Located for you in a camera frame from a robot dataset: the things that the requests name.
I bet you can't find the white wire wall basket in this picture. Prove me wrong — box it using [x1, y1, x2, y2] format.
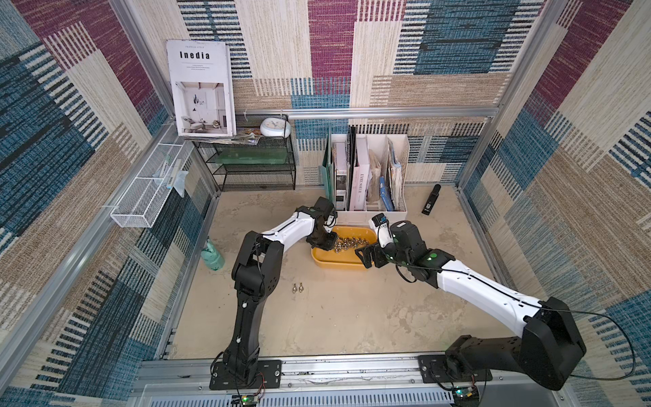
[110, 142, 193, 228]

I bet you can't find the white round alarm clock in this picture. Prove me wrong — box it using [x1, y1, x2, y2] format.
[259, 117, 292, 138]

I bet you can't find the yellow oval storage tray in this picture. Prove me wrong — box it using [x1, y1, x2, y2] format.
[311, 227, 376, 271]

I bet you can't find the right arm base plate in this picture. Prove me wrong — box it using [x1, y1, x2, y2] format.
[416, 354, 493, 384]

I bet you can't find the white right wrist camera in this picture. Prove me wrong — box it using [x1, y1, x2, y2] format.
[369, 213, 393, 248]

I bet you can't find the green spray bottle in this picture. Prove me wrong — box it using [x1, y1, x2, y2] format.
[201, 238, 225, 271]

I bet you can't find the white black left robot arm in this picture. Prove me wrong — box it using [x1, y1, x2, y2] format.
[222, 197, 337, 385]

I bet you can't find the black stapler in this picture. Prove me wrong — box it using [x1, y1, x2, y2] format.
[421, 184, 442, 215]

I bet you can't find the white pink book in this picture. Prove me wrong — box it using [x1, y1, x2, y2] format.
[349, 136, 371, 211]

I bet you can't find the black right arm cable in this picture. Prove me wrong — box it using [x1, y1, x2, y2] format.
[396, 258, 637, 382]

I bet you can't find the white Inedia magazine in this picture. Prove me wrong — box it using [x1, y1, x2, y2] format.
[166, 40, 237, 139]

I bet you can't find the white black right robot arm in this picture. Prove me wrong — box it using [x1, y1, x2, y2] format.
[355, 214, 587, 391]

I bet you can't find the white perforated file organizer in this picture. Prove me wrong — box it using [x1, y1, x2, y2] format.
[321, 129, 410, 227]

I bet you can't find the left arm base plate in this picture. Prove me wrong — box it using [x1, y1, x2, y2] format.
[209, 360, 282, 391]

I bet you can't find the blue booklet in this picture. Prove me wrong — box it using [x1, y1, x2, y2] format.
[379, 176, 395, 212]

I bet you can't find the black wire mesh shelf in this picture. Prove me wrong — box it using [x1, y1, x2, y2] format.
[189, 114, 297, 192]

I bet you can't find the green folder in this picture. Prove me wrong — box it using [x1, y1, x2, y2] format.
[320, 132, 336, 205]

